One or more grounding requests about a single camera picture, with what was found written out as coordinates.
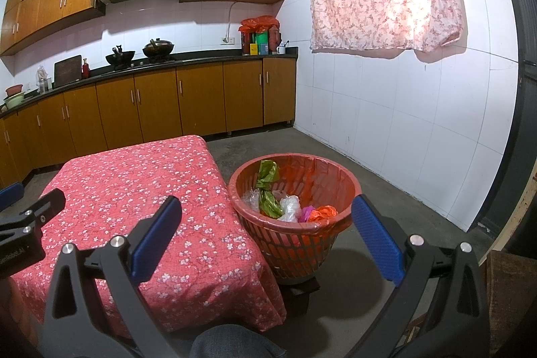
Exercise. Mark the red basin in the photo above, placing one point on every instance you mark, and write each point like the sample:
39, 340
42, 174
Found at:
14, 91

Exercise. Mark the person's blue jeans leg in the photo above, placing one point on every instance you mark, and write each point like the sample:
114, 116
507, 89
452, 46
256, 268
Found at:
235, 343

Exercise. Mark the dark brown cutting board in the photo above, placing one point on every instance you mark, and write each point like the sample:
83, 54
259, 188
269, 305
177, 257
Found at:
67, 70

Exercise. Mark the small dark stool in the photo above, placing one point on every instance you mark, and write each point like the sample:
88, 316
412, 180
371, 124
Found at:
306, 297

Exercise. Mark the wooden plank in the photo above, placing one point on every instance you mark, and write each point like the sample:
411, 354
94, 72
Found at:
518, 211

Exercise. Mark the purple plastic bag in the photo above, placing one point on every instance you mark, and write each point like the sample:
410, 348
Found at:
306, 214

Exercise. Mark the green box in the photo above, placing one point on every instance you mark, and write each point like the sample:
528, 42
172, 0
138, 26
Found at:
262, 43

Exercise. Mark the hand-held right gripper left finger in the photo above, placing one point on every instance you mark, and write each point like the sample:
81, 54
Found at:
155, 242

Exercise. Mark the red plastic basket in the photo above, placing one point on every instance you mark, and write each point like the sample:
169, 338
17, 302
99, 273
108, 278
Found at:
293, 249

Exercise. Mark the clear plastic bag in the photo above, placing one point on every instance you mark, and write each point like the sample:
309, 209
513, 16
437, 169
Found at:
251, 200

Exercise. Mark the white mug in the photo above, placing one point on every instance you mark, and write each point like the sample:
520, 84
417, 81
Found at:
280, 49

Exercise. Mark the white plastic bag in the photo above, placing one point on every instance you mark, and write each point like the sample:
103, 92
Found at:
290, 207

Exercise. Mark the black kitchen countertop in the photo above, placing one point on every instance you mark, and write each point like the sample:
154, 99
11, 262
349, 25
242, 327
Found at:
209, 57

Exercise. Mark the yellow box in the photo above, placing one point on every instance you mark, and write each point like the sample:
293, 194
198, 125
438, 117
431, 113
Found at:
254, 49

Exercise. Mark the white wall outlet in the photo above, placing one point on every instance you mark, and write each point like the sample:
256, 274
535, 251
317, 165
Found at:
227, 41

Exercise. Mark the black wok with lid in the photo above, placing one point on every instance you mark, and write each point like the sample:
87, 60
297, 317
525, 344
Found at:
158, 49

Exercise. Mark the olive green plastic bag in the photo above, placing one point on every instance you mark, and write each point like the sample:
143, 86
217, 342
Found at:
268, 177

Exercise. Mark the wooden base cabinet run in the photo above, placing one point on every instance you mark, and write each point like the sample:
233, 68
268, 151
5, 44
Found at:
159, 102

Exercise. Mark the red bottle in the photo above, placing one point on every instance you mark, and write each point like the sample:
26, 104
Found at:
86, 70

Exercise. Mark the red bag covering jars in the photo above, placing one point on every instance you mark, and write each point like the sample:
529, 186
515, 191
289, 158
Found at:
258, 22

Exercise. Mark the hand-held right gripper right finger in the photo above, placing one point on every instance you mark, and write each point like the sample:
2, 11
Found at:
377, 247

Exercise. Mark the red plastic jar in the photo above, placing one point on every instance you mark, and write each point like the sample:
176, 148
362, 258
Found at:
275, 37
245, 43

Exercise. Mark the red plastic bag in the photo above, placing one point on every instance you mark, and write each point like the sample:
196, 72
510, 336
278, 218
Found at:
324, 214

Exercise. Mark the gas stove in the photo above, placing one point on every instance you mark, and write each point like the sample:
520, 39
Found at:
138, 65

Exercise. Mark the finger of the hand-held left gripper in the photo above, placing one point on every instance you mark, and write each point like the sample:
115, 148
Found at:
10, 194
46, 209

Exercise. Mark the glass jar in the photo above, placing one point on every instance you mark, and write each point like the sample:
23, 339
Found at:
42, 83

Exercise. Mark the red floral tablecloth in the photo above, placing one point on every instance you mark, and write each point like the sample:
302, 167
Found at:
126, 182

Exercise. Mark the wooden box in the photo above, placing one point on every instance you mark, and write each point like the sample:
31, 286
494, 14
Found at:
512, 299

